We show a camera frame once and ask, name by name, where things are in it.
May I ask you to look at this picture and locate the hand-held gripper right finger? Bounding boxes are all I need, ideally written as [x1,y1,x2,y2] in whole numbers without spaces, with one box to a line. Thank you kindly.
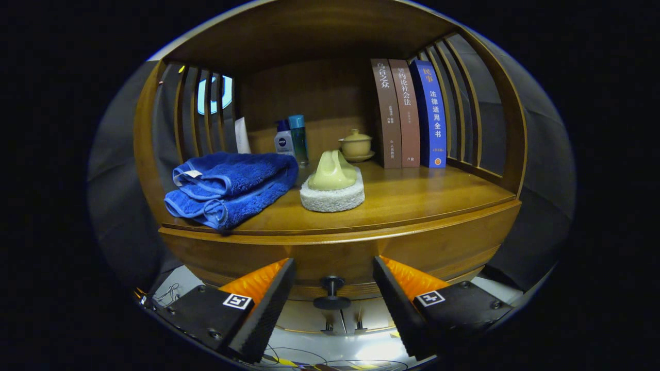
[372,255,514,361]

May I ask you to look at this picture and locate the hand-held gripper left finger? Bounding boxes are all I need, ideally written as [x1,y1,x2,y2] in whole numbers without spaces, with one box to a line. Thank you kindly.
[150,258,297,364]

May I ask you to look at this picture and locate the brown wooden drawer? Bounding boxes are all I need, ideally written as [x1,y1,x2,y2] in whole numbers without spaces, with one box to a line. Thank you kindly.
[159,200,522,311]

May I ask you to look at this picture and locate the green-handled white sponge brush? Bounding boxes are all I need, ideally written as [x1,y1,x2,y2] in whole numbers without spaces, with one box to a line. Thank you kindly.
[300,149,366,213]

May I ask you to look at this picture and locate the wooden cabinet door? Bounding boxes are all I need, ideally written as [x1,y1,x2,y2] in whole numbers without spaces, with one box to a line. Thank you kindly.
[343,299,400,335]
[276,300,343,334]

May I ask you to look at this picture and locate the wooden countertop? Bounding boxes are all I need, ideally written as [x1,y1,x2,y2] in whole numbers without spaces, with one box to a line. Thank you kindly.
[161,160,516,237]

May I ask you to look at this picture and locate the brown wooden cabinet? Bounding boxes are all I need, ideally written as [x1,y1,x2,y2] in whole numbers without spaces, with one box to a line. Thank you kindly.
[133,0,527,335]

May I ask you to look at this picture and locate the folded blue towel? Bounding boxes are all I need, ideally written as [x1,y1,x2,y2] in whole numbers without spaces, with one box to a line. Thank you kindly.
[164,151,300,231]

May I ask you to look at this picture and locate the beige lidded teacup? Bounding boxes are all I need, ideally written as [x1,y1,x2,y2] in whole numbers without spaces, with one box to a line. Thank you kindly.
[338,129,375,163]

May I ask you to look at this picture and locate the white and blue bottle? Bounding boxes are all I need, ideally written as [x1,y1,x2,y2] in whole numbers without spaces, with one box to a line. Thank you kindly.
[274,120,295,157]

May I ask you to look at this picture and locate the teal bottle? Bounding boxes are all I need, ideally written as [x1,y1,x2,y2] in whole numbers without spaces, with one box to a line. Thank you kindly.
[288,114,309,166]

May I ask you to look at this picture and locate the white tube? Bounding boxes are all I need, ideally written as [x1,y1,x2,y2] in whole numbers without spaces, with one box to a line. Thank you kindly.
[235,117,252,154]

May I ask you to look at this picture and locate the reddish brown book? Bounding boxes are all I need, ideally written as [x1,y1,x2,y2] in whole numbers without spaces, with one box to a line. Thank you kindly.
[388,59,421,168]

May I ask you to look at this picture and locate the dark brown book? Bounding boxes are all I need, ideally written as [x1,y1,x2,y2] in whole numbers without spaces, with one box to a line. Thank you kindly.
[370,58,403,169]

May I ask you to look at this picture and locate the blue book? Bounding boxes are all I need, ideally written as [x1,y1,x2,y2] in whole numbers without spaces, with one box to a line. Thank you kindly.
[410,60,448,168]

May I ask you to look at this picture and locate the thin floor cables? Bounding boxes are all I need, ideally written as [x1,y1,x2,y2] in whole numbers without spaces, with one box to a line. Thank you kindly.
[258,344,408,370]

